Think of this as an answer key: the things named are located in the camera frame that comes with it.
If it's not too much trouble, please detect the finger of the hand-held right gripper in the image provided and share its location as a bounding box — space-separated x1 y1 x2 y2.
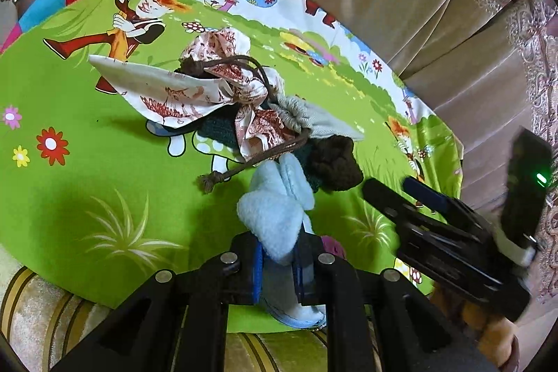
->
402 176 497 244
362 178 480 265

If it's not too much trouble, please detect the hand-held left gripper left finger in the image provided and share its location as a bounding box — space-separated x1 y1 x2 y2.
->
50 231 265 372

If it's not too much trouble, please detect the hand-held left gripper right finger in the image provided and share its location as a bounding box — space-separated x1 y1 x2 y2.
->
294 235 501 372

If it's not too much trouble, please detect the light blue fuzzy sock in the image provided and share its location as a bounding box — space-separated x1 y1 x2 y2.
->
236 154 329 330

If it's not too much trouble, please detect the person's right hand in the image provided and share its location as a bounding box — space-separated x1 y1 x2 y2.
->
460 301 522 369

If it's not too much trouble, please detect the purple cloth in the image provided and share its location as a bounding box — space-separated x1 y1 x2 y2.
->
320 236 348 263

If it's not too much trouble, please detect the brown knitted cloth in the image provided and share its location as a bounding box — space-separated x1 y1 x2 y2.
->
306 134 365 192

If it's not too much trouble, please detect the lace patterned curtain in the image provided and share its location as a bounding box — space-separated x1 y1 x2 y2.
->
429 0 558 305

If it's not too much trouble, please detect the dark teal knitted cloth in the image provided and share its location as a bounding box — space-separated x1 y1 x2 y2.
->
198 123 317 195

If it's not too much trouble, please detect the cartoon printed blanket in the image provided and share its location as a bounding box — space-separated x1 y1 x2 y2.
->
0 0 465 333

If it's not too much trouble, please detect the floral drawstring pouch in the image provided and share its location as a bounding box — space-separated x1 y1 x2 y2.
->
88 28 315 195

